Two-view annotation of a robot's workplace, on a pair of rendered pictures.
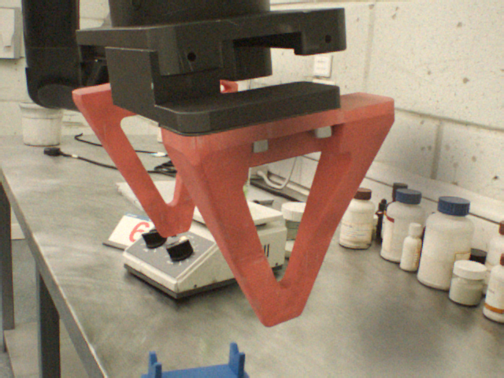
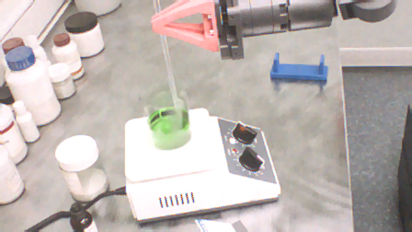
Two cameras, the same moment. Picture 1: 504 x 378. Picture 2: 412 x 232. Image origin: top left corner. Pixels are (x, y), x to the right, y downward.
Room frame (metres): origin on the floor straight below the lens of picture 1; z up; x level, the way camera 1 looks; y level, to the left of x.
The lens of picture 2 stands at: (1.15, 0.46, 1.30)
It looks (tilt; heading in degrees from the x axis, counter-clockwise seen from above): 39 degrees down; 225
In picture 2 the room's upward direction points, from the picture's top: 9 degrees counter-clockwise
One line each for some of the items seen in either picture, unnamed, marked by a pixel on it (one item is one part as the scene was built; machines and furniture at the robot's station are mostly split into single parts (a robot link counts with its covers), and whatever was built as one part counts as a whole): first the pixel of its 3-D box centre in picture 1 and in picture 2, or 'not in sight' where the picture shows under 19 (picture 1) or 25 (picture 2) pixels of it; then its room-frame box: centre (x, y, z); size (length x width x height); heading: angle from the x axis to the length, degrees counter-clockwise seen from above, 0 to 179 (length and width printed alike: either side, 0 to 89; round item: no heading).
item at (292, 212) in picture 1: (298, 231); (83, 168); (0.88, -0.08, 0.79); 0.06 x 0.06 x 0.08
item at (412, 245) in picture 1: (412, 246); (25, 121); (0.85, -0.26, 0.79); 0.03 x 0.03 x 0.07
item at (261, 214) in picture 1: (227, 211); (169, 143); (0.80, 0.03, 0.83); 0.12 x 0.12 x 0.01; 45
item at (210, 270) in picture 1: (212, 242); (192, 163); (0.78, 0.05, 0.79); 0.22 x 0.13 x 0.08; 135
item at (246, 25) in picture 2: not in sight; (253, 11); (0.71, 0.12, 1.01); 0.10 x 0.07 x 0.07; 42
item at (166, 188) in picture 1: (193, 192); not in sight; (1.21, 0.13, 0.76); 0.30 x 0.20 x 0.01; 120
